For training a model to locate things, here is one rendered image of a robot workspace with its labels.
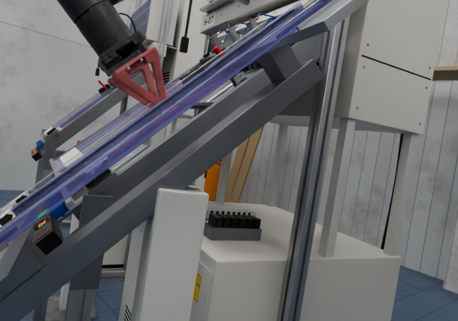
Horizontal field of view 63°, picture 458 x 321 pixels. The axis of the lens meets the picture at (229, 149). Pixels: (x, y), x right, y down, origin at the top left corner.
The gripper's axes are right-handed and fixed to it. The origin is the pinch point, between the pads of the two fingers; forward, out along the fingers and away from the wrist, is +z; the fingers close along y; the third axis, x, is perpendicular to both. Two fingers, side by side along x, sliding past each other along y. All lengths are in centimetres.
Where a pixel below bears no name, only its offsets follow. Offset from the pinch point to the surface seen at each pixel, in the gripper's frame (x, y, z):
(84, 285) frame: 27.7, 13.0, 19.9
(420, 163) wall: -193, 198, 196
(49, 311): 76, 120, 57
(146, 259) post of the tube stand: 13.6, -13.4, 12.8
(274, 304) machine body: 2, 23, 59
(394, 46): -68, 28, 27
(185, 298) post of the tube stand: 13.0, -14.7, 19.1
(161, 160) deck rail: 3.1, 19.3, 11.5
